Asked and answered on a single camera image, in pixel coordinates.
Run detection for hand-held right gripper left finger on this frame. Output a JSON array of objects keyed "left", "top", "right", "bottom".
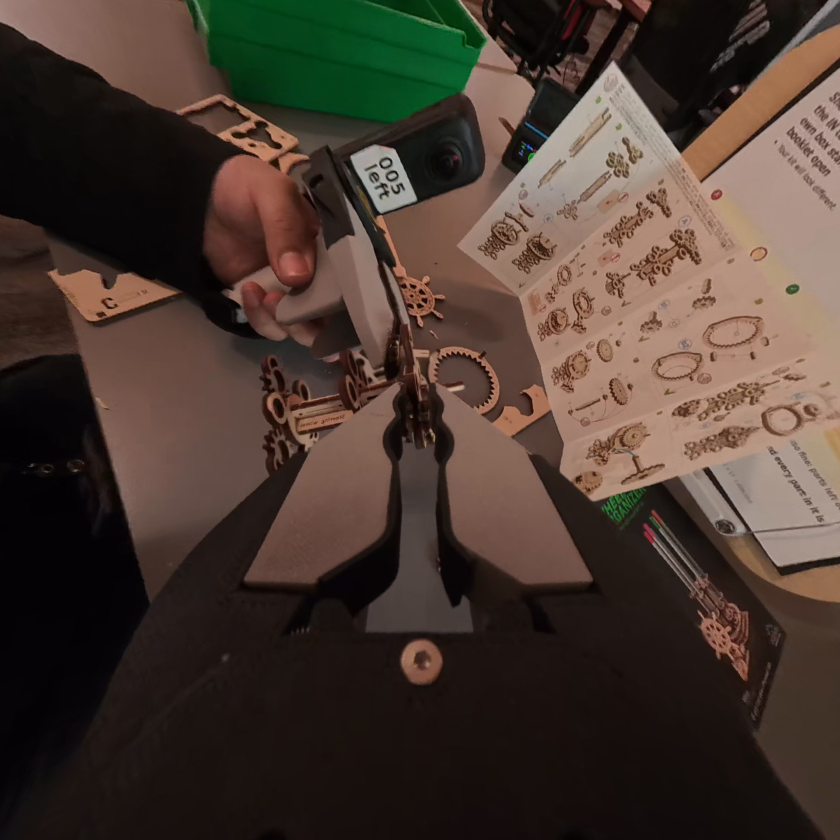
[{"left": 243, "top": 382, "right": 403, "bottom": 616}]

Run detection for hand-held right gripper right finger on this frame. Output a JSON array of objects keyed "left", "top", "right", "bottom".
[{"left": 434, "top": 386, "right": 595, "bottom": 609}]

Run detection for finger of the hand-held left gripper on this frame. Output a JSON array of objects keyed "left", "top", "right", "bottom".
[{"left": 326, "top": 206, "right": 413, "bottom": 378}]

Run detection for wooden gear model assembly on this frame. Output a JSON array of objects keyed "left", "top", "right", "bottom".
[{"left": 259, "top": 322, "right": 438, "bottom": 475}]

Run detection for person's left forearm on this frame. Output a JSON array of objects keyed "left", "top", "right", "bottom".
[{"left": 0, "top": 23, "right": 252, "bottom": 329}]

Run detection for black model kit box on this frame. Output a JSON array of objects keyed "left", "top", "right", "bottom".
[{"left": 600, "top": 486, "right": 787, "bottom": 731}]

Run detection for person's left hand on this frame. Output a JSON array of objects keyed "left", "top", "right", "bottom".
[{"left": 203, "top": 154, "right": 329, "bottom": 344}]

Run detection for wooden ship wheel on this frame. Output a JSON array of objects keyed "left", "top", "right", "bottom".
[{"left": 398, "top": 276, "right": 446, "bottom": 328}]

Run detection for wooden offcut sheet piece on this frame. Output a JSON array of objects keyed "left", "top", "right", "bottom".
[{"left": 492, "top": 384, "right": 551, "bottom": 438}]

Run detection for green plastic storage bin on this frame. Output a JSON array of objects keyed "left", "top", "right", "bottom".
[{"left": 187, "top": 0, "right": 488, "bottom": 124}]

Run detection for black handheld device with screen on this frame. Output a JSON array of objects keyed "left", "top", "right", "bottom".
[{"left": 502, "top": 79, "right": 573, "bottom": 175}]

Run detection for black office chair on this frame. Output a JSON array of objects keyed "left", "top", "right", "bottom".
[
  {"left": 623, "top": 0, "right": 809, "bottom": 149},
  {"left": 482, "top": 0, "right": 634, "bottom": 89}
]

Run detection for folded paper instruction sheet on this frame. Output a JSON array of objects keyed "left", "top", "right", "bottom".
[{"left": 457, "top": 62, "right": 840, "bottom": 504}]

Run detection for white instruction booklet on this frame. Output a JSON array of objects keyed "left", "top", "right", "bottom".
[{"left": 682, "top": 26, "right": 840, "bottom": 602}]

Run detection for large wooden ring gear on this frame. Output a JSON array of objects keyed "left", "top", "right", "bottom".
[{"left": 428, "top": 346, "right": 501, "bottom": 416}]

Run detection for wooden offcut frame with cutouts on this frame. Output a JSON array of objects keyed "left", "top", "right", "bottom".
[{"left": 177, "top": 94, "right": 311, "bottom": 175}]

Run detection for lettered wooden offcut frame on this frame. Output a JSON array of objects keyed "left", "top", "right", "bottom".
[{"left": 48, "top": 268, "right": 183, "bottom": 324}]

